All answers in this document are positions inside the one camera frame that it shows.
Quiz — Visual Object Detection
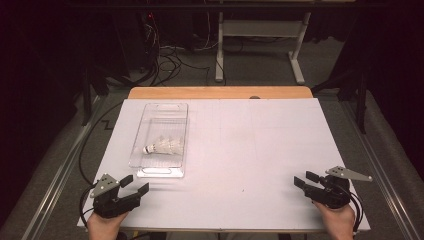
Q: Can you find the clear plastic container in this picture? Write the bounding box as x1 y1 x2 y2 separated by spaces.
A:
128 102 190 179

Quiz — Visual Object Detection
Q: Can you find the dark curtain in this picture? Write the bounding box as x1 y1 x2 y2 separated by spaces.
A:
0 0 86 229
346 0 424 186

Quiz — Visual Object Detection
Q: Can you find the wooden table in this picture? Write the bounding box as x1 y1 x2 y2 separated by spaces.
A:
127 85 362 234

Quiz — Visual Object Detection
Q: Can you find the person's left hand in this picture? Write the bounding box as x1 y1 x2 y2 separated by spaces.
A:
86 210 130 240

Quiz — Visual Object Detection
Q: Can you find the black metal stand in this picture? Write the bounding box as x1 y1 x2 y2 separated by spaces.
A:
80 64 112 127
311 66 368 135

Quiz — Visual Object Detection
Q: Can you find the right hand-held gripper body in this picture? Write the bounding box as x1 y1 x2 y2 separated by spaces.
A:
304 165 374 210

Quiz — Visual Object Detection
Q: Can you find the dark cabinet with red light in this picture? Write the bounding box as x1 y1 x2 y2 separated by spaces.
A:
111 9 162 77

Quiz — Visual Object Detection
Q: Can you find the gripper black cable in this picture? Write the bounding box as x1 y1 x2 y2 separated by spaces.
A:
78 100 125 231
344 186 365 235

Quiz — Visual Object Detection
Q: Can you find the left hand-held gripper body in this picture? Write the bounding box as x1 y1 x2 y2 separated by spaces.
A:
89 173 140 220

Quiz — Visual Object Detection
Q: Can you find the aluminium floor rail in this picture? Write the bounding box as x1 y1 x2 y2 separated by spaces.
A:
338 98 424 240
21 94 108 240

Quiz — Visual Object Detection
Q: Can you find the white table cover sheet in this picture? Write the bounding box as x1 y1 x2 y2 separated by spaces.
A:
77 98 371 232

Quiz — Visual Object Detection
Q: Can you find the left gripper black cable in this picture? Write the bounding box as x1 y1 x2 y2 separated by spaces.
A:
78 100 125 231

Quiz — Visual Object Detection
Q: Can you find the white metal desk frame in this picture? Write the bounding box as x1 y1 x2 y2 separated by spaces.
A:
214 11 313 86

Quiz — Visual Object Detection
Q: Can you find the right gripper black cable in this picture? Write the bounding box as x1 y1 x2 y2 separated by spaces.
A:
344 186 365 235

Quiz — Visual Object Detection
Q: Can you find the person's right hand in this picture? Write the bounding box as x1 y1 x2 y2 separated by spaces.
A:
313 200 357 240

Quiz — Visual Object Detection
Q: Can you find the tangle of floor cables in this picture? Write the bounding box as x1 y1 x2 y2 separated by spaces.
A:
143 13 228 88

